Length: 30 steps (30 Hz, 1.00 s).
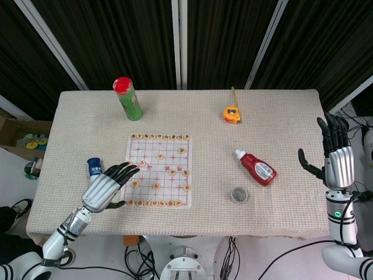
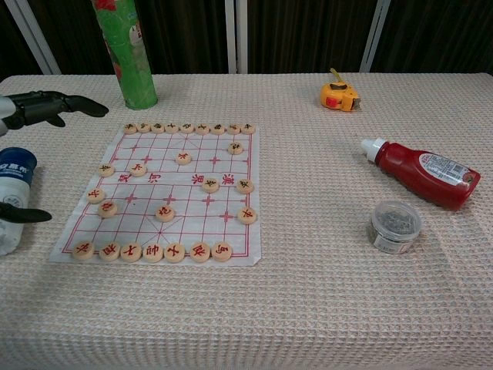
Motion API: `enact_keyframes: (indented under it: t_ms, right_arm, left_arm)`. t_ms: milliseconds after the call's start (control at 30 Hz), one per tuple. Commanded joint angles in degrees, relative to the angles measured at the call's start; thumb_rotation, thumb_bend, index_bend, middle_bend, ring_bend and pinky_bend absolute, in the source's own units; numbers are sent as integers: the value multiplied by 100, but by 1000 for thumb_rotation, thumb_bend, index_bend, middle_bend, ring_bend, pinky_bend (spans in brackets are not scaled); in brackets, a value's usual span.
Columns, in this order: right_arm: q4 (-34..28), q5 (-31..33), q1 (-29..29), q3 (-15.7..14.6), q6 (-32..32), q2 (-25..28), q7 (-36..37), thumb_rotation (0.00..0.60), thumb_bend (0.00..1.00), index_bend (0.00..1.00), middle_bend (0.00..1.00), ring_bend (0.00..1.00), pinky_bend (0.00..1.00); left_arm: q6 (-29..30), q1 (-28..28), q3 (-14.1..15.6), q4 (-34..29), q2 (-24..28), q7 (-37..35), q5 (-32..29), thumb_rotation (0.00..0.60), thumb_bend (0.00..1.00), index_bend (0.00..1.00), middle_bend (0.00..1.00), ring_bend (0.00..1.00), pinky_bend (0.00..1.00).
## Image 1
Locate long black cable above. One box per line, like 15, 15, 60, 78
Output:
255, 240, 333, 280

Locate black floor cable tangle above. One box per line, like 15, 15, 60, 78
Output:
124, 243, 160, 280

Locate red ketchup bottle white cap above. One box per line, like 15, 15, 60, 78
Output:
234, 149, 278, 187

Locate orange block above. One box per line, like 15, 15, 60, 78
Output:
123, 234, 141, 247

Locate round silver tin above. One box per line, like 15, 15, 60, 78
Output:
228, 186, 249, 205

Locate white metal frame post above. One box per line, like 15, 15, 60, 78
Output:
171, 0, 189, 90
14, 0, 89, 90
328, 75, 373, 115
244, 0, 290, 90

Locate green can red lid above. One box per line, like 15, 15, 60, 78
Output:
112, 76, 144, 121

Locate Chinese chess board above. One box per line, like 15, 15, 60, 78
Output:
124, 134, 193, 209

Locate black shoe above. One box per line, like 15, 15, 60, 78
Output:
10, 198, 34, 217

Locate beige woven tablecloth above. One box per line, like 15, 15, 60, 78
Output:
26, 89, 340, 242

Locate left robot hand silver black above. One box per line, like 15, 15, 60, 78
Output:
80, 162, 140, 214

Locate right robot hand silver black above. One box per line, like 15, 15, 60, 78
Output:
297, 111, 356, 190

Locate yellow tape measure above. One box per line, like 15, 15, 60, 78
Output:
223, 86, 242, 125

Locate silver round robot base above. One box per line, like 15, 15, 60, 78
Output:
159, 246, 206, 280

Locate yellow green toy pile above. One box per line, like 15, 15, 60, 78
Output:
17, 132, 49, 151

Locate black cable bundle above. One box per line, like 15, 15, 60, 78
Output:
219, 236, 241, 280

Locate brown cardboard box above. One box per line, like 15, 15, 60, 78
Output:
0, 107, 54, 162

